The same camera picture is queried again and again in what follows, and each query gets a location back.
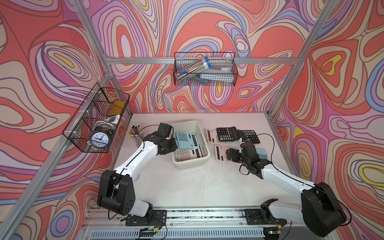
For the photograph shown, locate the black alarm clock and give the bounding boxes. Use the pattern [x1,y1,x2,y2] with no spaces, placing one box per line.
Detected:
[90,127,114,149]

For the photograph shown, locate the clear pencil cup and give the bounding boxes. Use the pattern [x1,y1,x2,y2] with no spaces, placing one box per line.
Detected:
[126,124,144,141]

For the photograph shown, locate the pencil bundle in basket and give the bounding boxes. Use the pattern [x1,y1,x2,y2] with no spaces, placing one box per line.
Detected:
[175,56,212,83]

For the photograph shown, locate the black wire basket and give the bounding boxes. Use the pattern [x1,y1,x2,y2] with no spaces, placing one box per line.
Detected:
[174,52,239,86]
[62,83,130,154]

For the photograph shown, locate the black calculator right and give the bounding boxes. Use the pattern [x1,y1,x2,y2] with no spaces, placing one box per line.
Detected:
[238,130,260,144]

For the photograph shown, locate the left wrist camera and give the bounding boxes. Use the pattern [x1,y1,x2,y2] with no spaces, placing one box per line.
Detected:
[157,123,173,139]

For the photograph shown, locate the black wire basket back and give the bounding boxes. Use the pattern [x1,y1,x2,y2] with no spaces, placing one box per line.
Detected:
[174,52,239,86]

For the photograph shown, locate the black calculator left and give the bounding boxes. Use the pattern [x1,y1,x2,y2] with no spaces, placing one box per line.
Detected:
[216,127,240,142]

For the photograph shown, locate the black calculator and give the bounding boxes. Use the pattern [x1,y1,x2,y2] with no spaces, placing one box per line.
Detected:
[216,127,240,142]
[238,130,260,144]

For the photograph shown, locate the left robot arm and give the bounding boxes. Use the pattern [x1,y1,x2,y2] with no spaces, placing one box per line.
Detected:
[97,134,178,217]

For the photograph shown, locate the pink calculator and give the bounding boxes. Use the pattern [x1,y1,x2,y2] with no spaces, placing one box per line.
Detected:
[206,129,219,144]
[215,145,232,163]
[178,148,201,162]

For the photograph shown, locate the black wire basket left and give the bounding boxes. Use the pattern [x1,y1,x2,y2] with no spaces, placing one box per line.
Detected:
[62,83,130,154]

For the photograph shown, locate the white plastic storage box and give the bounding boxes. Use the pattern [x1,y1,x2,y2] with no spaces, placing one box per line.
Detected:
[172,121,211,170]

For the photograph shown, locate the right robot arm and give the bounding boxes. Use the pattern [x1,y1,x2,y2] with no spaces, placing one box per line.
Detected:
[225,149,347,237]

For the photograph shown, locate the light blue calculator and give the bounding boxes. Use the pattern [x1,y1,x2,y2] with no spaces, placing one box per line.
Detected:
[175,132,200,150]
[256,148,269,160]

